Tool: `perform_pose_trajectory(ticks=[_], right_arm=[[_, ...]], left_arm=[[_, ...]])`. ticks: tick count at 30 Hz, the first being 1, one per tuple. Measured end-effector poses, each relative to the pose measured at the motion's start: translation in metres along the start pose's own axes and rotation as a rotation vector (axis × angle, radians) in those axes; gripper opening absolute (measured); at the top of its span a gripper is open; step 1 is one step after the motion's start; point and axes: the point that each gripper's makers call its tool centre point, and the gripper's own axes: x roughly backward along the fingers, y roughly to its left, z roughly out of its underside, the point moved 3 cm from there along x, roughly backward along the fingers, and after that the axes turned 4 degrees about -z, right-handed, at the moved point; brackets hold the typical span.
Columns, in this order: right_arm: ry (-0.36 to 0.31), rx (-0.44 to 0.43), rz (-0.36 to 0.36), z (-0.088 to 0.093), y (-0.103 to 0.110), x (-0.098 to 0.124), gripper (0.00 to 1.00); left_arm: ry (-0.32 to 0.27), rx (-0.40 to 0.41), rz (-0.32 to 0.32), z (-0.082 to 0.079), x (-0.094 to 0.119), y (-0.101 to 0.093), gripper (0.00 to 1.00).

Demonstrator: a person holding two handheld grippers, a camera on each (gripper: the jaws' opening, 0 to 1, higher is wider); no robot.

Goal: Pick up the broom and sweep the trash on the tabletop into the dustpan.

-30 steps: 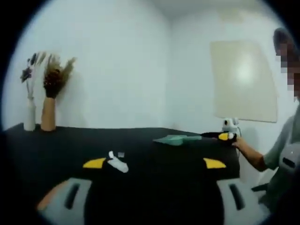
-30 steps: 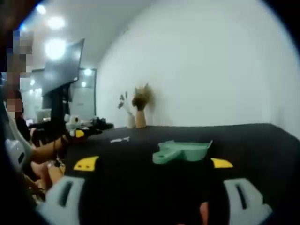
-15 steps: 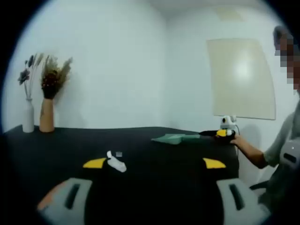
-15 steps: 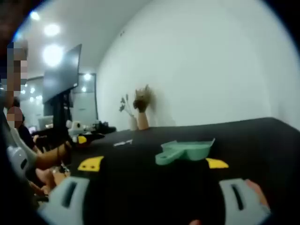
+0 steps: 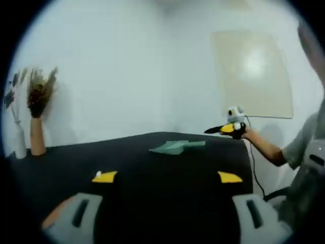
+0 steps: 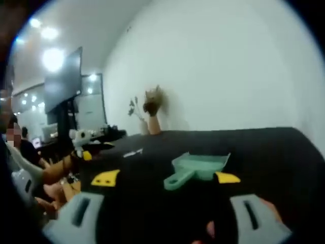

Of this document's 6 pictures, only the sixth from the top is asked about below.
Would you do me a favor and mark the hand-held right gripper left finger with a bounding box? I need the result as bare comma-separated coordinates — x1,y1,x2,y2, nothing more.
42,169,120,242

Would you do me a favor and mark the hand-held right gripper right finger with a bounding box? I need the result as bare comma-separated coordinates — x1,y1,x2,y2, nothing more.
215,171,293,244

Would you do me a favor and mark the white paper trash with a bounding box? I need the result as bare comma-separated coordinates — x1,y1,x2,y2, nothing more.
123,149,144,158

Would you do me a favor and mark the green dustpan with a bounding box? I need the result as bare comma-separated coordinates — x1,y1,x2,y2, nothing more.
164,151,231,191

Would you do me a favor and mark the black tabletop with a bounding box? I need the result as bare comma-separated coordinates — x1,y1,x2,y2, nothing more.
39,126,325,244

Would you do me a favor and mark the person's right hand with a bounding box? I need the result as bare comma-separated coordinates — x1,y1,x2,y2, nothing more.
192,197,284,244

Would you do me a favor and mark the black television stand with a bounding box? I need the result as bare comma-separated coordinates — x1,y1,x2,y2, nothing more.
56,98,77,147

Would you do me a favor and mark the dark sideboard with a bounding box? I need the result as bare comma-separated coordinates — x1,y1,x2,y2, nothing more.
87,124,127,147

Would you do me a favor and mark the glass partition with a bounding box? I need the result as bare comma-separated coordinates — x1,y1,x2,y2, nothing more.
80,73,107,128

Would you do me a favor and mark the black television screen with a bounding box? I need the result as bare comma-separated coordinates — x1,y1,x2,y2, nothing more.
44,46,83,115

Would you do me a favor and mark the person's white sleeve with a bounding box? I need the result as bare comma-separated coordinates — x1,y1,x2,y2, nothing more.
5,142,46,185

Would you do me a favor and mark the white vase with dark twigs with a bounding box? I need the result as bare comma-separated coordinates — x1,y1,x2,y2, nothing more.
128,96,149,135

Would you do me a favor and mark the vase with dried flowers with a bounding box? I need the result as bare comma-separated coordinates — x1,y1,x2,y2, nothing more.
143,84,169,135

